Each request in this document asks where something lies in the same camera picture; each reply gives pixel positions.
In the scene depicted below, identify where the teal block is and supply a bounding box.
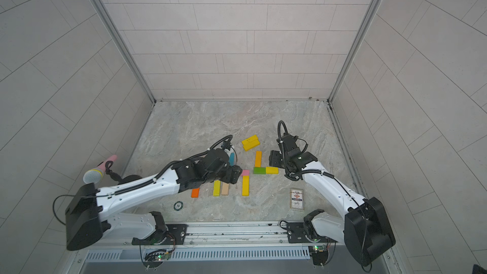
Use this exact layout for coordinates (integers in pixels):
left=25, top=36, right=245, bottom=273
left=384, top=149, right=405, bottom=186
left=229, top=153, right=235, bottom=166

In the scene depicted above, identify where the amber orange block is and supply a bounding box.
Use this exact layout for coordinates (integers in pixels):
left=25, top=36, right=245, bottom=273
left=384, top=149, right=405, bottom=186
left=255, top=151, right=263, bottom=167

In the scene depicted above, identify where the green block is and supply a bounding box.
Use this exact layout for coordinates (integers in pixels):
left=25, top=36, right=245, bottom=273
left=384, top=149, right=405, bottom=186
left=253, top=167, right=266, bottom=175

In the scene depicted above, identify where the small yellow block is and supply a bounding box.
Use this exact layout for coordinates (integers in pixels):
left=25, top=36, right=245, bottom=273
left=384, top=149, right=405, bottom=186
left=265, top=167, right=279, bottom=175

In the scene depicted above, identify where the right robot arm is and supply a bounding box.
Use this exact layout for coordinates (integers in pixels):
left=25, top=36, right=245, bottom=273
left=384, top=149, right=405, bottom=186
left=276, top=121, right=396, bottom=272

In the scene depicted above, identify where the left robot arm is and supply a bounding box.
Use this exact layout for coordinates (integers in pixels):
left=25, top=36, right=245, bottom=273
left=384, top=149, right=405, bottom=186
left=65, top=135, right=242, bottom=251

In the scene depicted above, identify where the playing card box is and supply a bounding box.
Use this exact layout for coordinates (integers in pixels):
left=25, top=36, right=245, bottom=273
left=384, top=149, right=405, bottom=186
left=290, top=189, right=304, bottom=211

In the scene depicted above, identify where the black microphone stand base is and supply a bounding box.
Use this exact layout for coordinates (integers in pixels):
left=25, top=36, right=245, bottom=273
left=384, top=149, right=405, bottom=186
left=119, top=175, right=142, bottom=185

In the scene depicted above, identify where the right circuit board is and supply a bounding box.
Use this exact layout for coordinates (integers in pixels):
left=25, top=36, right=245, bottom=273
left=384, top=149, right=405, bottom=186
left=308, top=245, right=332, bottom=268

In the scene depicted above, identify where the circuit board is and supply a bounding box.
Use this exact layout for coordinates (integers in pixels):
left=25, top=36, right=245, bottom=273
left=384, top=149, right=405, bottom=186
left=308, top=245, right=332, bottom=268
left=142, top=249, right=172, bottom=270

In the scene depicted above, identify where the left circuit board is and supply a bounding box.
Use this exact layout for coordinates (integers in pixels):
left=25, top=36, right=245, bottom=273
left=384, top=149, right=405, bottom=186
left=142, top=249, right=172, bottom=270

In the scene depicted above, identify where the aluminium mounting rail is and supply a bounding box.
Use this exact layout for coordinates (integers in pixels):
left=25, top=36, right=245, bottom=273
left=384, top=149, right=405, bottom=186
left=74, top=218, right=394, bottom=251

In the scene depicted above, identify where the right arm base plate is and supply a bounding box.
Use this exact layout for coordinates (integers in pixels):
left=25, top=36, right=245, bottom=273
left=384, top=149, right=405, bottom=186
left=281, top=222, right=336, bottom=246

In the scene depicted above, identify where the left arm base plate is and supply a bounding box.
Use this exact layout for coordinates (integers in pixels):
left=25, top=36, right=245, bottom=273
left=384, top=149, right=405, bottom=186
left=131, top=224, right=188, bottom=246

